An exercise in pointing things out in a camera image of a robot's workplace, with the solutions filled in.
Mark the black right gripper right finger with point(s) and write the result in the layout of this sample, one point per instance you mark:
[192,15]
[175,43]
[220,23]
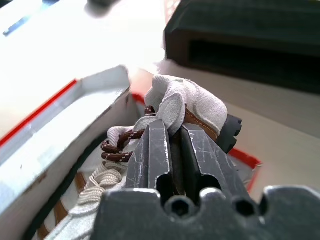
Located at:
[212,162]

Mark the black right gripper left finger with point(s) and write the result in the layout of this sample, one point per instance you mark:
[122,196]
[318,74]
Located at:
[155,155]

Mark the white shoe with brown laces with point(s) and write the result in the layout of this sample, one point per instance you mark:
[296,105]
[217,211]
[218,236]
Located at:
[200,100]

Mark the white shoebox with red edges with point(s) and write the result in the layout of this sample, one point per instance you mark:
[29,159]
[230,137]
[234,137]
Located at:
[50,140]

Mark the white shoe with beige laces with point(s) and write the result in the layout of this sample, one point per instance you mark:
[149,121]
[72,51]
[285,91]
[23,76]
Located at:
[100,185]

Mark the black hollow rectangular box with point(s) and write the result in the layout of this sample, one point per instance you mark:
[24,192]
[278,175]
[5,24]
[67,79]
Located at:
[240,30]

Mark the pink perforated basket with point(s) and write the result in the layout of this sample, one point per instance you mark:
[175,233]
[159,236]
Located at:
[171,8]

